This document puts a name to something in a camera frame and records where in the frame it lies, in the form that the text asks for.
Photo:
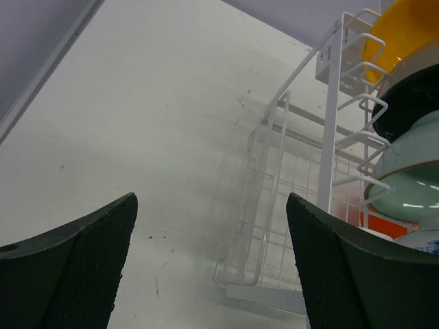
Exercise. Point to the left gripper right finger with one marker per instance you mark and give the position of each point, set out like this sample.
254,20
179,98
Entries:
353,279

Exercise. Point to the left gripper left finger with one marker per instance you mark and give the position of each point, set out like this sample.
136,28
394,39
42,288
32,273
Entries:
68,277

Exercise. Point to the blue white patterned bowl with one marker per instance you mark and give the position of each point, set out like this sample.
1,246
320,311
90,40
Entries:
422,240

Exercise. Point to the mint green bowl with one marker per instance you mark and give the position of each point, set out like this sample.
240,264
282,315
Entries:
409,166

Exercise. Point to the orange cup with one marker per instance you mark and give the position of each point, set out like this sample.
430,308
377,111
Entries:
374,222

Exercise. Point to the black bowl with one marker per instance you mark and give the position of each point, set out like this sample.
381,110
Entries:
408,101

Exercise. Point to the yellow bowl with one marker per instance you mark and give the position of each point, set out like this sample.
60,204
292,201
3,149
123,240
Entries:
405,28

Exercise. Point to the white wire dish rack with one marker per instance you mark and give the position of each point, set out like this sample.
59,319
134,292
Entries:
315,139

